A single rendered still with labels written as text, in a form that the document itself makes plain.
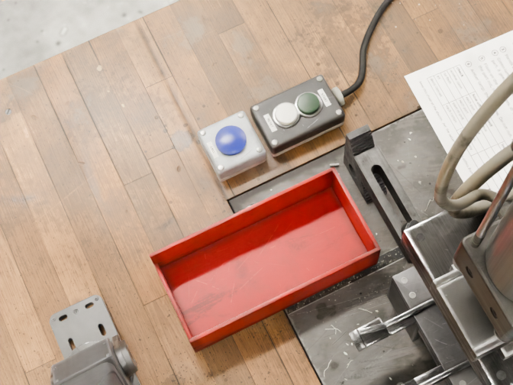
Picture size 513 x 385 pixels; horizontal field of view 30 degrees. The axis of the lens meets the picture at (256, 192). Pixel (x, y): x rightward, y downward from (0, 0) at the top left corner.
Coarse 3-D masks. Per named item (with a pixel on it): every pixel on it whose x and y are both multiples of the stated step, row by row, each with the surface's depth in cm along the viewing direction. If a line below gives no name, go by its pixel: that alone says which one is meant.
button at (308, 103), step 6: (300, 96) 123; (306, 96) 123; (312, 96) 123; (300, 102) 123; (306, 102) 123; (312, 102) 123; (318, 102) 123; (300, 108) 123; (306, 108) 123; (312, 108) 122; (318, 108) 123; (306, 114) 123
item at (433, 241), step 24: (432, 216) 96; (480, 216) 95; (408, 240) 95; (432, 240) 95; (456, 240) 94; (432, 264) 94; (432, 288) 90; (456, 288) 89; (456, 312) 88; (480, 312) 88; (456, 336) 94; (480, 336) 87; (480, 360) 90; (504, 360) 90; (504, 384) 89
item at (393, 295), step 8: (392, 288) 112; (392, 296) 114; (400, 296) 110; (392, 304) 116; (400, 304) 112; (400, 312) 114; (408, 328) 114; (416, 328) 110; (416, 336) 113; (432, 352) 107; (448, 384) 107
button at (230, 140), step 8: (224, 128) 122; (232, 128) 122; (240, 128) 122; (216, 136) 122; (224, 136) 122; (232, 136) 122; (240, 136) 122; (216, 144) 122; (224, 144) 121; (232, 144) 121; (240, 144) 121; (224, 152) 121; (232, 152) 121
